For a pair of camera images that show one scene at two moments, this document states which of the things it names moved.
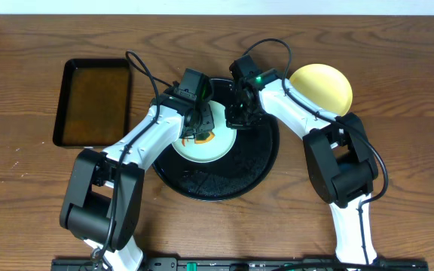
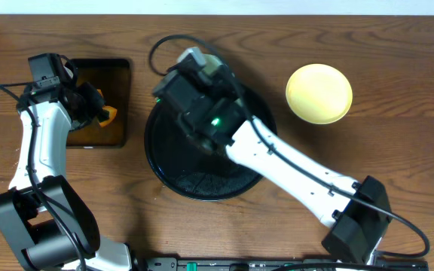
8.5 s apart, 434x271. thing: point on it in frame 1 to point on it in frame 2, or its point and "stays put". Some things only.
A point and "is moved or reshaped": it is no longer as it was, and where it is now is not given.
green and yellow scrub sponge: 201,138 is moved or reshaped
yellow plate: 323,86 stays put
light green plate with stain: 215,150 to 212,63
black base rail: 243,264 stays put
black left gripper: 206,120 to 91,101
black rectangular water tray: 95,105 stays put
